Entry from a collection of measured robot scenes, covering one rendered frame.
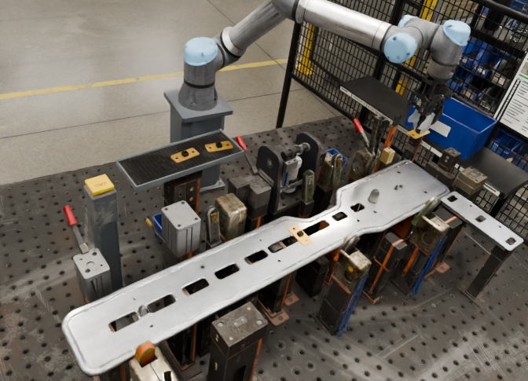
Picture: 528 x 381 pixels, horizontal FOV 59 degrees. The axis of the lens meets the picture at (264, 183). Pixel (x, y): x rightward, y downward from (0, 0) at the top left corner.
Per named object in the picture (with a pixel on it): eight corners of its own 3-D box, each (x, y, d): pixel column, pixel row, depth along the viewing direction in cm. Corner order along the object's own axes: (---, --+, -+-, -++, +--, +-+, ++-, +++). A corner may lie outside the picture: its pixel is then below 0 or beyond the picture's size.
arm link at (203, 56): (176, 77, 171) (176, 42, 162) (199, 65, 180) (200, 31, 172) (202, 89, 167) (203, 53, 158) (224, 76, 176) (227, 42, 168)
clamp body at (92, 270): (94, 360, 137) (80, 285, 114) (80, 331, 144) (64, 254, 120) (126, 344, 142) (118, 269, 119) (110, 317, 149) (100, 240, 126)
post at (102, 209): (105, 298, 154) (91, 200, 125) (96, 282, 158) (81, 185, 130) (126, 288, 158) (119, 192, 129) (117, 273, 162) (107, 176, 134)
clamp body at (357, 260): (332, 342, 153) (360, 276, 130) (308, 315, 159) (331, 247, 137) (351, 329, 157) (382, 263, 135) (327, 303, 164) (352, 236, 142)
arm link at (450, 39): (446, 15, 133) (476, 24, 130) (433, 51, 140) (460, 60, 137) (438, 23, 127) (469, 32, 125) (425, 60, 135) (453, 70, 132)
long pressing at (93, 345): (91, 392, 102) (90, 389, 101) (55, 316, 115) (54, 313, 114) (453, 192, 175) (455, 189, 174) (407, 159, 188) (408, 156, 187)
